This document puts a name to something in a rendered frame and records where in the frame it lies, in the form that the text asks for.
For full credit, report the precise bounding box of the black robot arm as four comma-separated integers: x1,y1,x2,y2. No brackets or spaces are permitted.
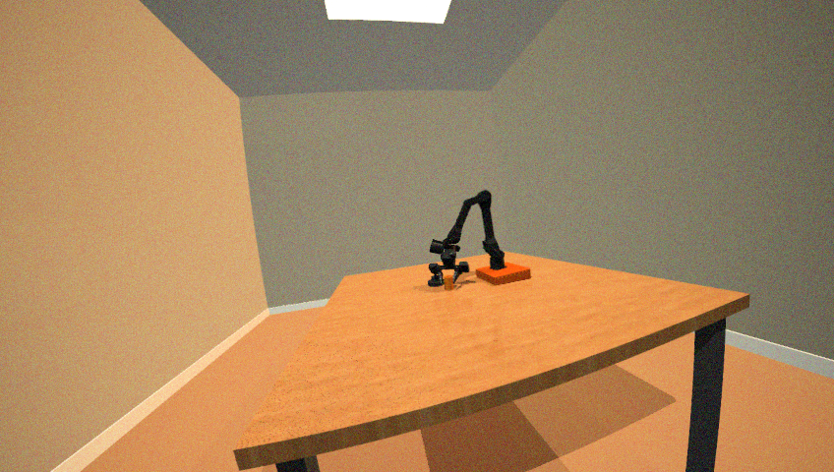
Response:
430,190,507,271

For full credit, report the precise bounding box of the black round pedestal with short shaft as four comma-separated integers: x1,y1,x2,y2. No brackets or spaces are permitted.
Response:
428,273,445,287

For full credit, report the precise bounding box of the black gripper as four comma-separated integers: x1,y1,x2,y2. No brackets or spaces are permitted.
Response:
429,258,470,284

